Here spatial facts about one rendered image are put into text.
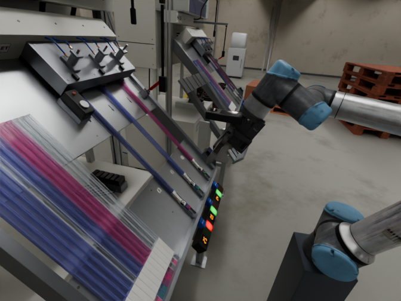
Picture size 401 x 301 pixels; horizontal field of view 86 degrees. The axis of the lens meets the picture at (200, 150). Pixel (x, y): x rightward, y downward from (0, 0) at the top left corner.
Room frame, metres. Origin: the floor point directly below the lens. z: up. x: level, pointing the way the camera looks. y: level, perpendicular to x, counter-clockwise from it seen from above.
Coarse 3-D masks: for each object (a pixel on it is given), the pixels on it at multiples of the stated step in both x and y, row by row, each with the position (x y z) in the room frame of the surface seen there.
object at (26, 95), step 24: (0, 72) 0.51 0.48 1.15; (24, 72) 0.56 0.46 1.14; (0, 96) 0.46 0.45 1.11; (24, 96) 0.50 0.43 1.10; (48, 96) 0.55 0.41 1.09; (96, 96) 0.68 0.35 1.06; (120, 96) 0.77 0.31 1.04; (0, 120) 0.41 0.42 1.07; (48, 120) 0.49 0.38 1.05; (72, 120) 0.54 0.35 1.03; (96, 120) 0.60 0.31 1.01; (120, 120) 0.67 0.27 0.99; (72, 144) 0.47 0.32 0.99; (96, 144) 0.52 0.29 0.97
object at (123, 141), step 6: (96, 114) 0.60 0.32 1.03; (102, 120) 0.60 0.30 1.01; (108, 126) 0.60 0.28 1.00; (114, 132) 0.59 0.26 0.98; (120, 138) 0.59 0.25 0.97; (126, 144) 0.58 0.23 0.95; (132, 150) 0.58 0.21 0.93; (138, 156) 0.58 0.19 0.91; (144, 162) 0.57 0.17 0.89; (150, 168) 0.57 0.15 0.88; (156, 174) 0.57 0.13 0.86; (162, 180) 0.56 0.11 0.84; (168, 186) 0.56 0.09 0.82; (186, 204) 0.55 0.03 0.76
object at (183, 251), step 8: (216, 168) 0.82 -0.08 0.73; (208, 184) 0.71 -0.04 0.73; (208, 192) 0.66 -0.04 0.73; (200, 200) 0.62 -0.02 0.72; (200, 208) 0.56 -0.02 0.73; (192, 224) 0.50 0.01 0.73; (192, 232) 0.46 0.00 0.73; (184, 240) 0.44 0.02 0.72; (184, 248) 0.40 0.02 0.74; (184, 256) 0.38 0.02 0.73; (176, 272) 0.33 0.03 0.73; (176, 280) 0.31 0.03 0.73; (168, 288) 0.29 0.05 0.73; (168, 296) 0.27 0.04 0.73
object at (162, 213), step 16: (176, 160) 0.71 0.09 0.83; (176, 176) 0.64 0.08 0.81; (192, 176) 0.70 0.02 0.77; (208, 176) 0.77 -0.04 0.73; (144, 192) 0.49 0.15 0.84; (160, 192) 0.53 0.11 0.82; (192, 192) 0.63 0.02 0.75; (144, 208) 0.45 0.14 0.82; (160, 208) 0.48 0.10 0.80; (176, 208) 0.52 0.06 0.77; (192, 208) 0.55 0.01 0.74; (160, 224) 0.44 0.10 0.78; (176, 224) 0.47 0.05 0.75; (176, 240) 0.42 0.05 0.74; (80, 288) 0.22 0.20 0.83
